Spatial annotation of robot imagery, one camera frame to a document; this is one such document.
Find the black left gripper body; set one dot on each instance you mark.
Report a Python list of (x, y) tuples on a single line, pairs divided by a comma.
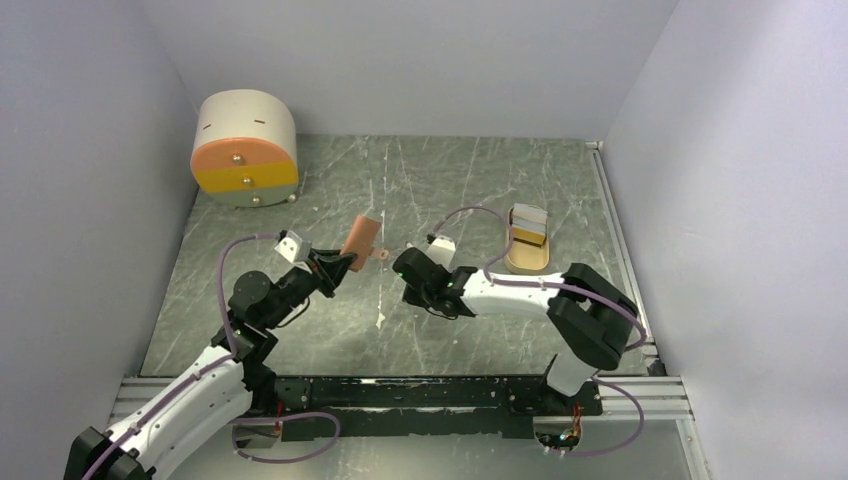
[(293, 287)]

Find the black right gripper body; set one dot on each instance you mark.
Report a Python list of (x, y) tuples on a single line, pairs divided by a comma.
[(418, 297)]

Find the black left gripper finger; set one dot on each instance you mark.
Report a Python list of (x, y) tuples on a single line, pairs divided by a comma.
[(333, 275), (326, 257)]

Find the pink leather card holder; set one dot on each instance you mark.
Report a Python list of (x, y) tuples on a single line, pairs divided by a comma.
[(360, 241)]

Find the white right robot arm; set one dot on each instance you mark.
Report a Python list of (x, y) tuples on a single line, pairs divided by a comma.
[(594, 318)]

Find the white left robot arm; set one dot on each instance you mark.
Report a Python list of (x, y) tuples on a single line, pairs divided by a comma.
[(228, 379)]

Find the beige oval tray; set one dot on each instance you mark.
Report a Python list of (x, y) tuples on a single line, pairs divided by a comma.
[(525, 259)]

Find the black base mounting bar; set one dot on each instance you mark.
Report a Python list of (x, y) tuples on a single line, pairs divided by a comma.
[(507, 405)]

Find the round beige drawer box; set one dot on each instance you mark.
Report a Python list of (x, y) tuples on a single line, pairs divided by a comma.
[(245, 149)]

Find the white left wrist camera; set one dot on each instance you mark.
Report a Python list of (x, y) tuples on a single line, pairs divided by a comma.
[(294, 249)]

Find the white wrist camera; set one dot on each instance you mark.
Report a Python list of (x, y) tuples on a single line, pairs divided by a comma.
[(294, 249), (441, 250)]

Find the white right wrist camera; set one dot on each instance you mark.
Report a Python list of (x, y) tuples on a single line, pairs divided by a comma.
[(441, 250)]

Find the aluminium frame rail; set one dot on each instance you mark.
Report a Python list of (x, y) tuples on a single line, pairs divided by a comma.
[(641, 372)]

